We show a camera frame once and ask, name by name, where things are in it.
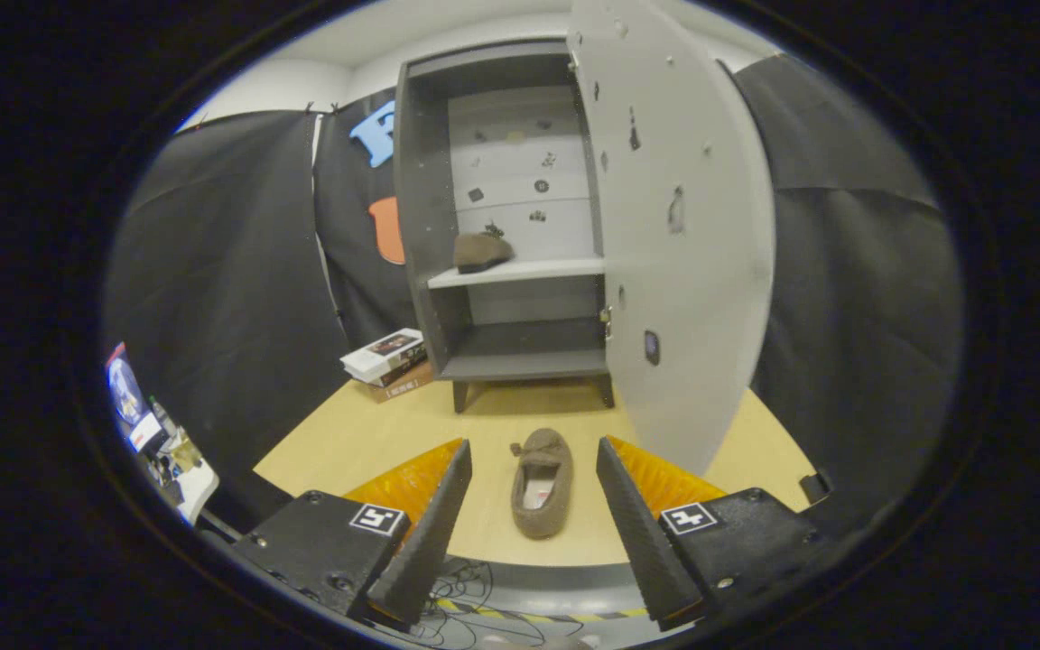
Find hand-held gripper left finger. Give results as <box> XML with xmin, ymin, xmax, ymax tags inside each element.
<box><xmin>229</xmin><ymin>438</ymin><xmax>474</xmax><ymax>633</ymax></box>

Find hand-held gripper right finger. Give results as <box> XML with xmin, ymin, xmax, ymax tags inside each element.
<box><xmin>597</xmin><ymin>435</ymin><xmax>832</xmax><ymax>633</ymax></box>

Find brown slipper shoe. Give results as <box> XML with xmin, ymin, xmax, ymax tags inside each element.
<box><xmin>509</xmin><ymin>428</ymin><xmax>575</xmax><ymax>541</ymax></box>
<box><xmin>452</xmin><ymin>230</ymin><xmax>515</xmax><ymax>274</ymax></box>

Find grey shoe cabinet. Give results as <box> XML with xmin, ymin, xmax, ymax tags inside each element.
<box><xmin>394</xmin><ymin>38</ymin><xmax>616</xmax><ymax>414</ymax></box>

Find grey shoe cabinet door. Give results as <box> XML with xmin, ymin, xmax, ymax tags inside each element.
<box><xmin>567</xmin><ymin>0</ymin><xmax>775</xmax><ymax>478</ymax></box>

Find yellow black floor tape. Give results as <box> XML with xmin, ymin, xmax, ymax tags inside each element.
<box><xmin>434</xmin><ymin>596</ymin><xmax>652</xmax><ymax>626</ymax></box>

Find brown cover book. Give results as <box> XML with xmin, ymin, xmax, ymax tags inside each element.
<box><xmin>353</xmin><ymin>361</ymin><xmax>435</xmax><ymax>404</ymax></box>

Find dark cover book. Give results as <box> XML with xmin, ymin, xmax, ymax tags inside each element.
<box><xmin>367</xmin><ymin>348</ymin><xmax>431</xmax><ymax>389</ymax></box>

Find white cover book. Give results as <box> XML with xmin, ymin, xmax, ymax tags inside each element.
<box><xmin>339</xmin><ymin>328</ymin><xmax>426</xmax><ymax>382</ymax></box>

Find black backdrop cloth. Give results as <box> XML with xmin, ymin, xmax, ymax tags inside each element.
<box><xmin>105</xmin><ymin>54</ymin><xmax>968</xmax><ymax>543</ymax></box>

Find blue round-print sign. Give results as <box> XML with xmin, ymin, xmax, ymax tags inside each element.
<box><xmin>105</xmin><ymin>341</ymin><xmax>149</xmax><ymax>434</ymax></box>

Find black floor cables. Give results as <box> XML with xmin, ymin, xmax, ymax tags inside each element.
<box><xmin>394</xmin><ymin>555</ymin><xmax>593</xmax><ymax>646</ymax></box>

